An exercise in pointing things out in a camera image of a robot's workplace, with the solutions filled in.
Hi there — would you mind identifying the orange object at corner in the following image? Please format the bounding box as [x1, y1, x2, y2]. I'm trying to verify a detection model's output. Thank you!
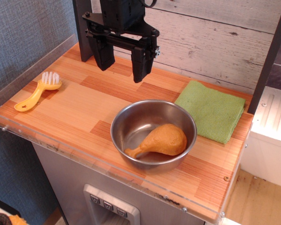
[0, 213, 28, 225]

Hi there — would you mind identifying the white toy sink unit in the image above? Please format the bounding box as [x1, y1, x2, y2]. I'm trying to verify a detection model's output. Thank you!
[240, 87, 281, 186]

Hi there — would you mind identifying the dark frame post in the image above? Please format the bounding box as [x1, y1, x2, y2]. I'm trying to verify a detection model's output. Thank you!
[247, 16, 281, 114]
[72, 0, 93, 62]

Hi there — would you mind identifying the green towel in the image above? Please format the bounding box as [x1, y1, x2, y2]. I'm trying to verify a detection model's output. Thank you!
[175, 81, 245, 144]

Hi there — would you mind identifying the stainless steel bowl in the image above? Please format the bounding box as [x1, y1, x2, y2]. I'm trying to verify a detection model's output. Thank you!
[111, 100, 197, 173]

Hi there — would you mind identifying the clear acrylic table guard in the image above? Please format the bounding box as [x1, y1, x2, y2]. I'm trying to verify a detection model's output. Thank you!
[0, 110, 225, 221]

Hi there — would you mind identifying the dark left frame post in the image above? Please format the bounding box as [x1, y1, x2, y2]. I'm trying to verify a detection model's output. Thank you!
[72, 0, 93, 62]

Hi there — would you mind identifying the grey toy fridge cabinet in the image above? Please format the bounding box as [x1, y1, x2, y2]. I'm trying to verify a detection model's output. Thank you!
[33, 144, 205, 225]

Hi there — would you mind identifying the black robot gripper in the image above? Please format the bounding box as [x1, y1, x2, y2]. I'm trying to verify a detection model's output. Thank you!
[82, 0, 160, 83]

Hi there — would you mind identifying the yellow dish brush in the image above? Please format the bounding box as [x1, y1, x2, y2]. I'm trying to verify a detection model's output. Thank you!
[14, 72, 62, 112]

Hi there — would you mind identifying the orange toy chicken drumstick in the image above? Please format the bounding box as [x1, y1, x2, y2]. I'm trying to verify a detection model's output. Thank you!
[124, 124, 187, 158]

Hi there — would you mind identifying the dark right frame post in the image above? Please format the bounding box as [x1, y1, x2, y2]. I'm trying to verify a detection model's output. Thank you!
[247, 16, 281, 114]

